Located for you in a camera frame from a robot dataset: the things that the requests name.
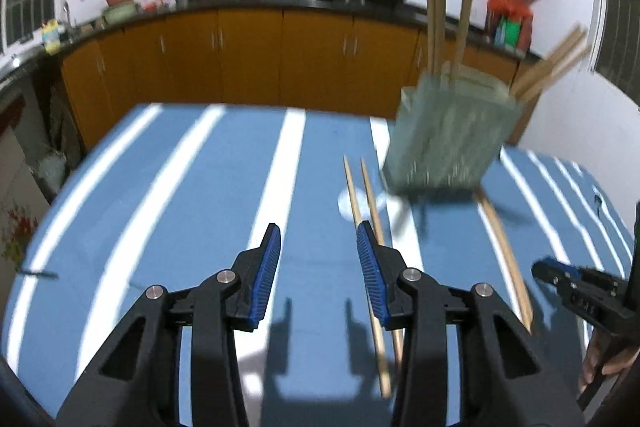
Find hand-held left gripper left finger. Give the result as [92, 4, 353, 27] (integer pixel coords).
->
[55, 223, 282, 427]

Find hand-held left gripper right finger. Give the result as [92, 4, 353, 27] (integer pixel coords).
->
[356, 221, 586, 427]

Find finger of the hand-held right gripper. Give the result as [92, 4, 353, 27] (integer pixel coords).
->
[547, 258, 592, 286]
[531, 259, 577, 304]

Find green perforated utensil holder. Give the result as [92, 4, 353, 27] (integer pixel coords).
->
[382, 73, 523, 200]

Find person's right hand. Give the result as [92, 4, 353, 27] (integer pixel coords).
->
[579, 334, 640, 393]

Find blue white striped tablecloth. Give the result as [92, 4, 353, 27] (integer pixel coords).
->
[0, 103, 640, 427]

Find wooden base cabinets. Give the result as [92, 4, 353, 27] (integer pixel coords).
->
[60, 7, 543, 148]

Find green box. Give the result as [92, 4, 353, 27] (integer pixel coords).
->
[494, 18, 521, 48]

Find large red plastic bag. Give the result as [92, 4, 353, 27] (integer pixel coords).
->
[487, 0, 533, 20]

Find black kitchen countertop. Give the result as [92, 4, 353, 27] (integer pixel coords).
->
[0, 0, 543, 88]

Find green basin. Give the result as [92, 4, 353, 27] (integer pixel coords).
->
[102, 3, 141, 24]

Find yellow detergent bottle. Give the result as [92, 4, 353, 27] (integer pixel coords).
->
[42, 19, 62, 55]

